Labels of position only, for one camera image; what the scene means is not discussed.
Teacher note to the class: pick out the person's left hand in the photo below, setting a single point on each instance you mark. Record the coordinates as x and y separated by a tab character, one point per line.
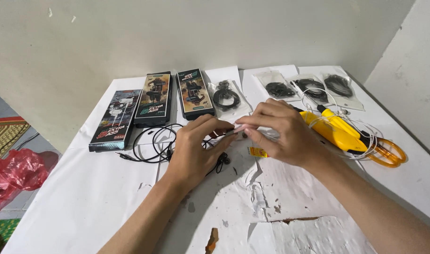
192	155

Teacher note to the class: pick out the person's right hand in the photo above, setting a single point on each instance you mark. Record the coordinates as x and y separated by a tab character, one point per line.
289	137

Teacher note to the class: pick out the small white pink tube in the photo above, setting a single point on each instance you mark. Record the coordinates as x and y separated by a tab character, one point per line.
236	130

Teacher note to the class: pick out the small yellow red packet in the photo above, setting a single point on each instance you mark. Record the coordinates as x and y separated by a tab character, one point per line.
259	152

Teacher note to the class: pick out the yellow soldering gun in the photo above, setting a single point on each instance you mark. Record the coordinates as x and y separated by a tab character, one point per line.
335	134

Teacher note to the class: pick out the clear bag with black earphones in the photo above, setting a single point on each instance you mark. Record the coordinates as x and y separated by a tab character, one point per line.
227	97
310	88
278	88
340	88

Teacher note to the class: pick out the short earphone box beige picture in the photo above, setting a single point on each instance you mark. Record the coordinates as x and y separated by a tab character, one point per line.
194	92

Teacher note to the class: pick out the tall earphone box beige picture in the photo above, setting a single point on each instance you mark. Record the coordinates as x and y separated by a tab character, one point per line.
154	98

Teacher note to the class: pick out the black box with white earphones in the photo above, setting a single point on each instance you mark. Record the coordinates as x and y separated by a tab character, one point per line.
114	120

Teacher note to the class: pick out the white paper table cover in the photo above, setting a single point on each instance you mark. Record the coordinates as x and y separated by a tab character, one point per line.
95	197

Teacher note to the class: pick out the red plastic bag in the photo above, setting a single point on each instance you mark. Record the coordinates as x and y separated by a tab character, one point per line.
21	169

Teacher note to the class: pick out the patterned woven mat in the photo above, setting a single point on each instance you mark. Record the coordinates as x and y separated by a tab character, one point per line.
5	136

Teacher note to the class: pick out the green floor mat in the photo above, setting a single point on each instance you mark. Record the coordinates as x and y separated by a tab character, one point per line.
1	234

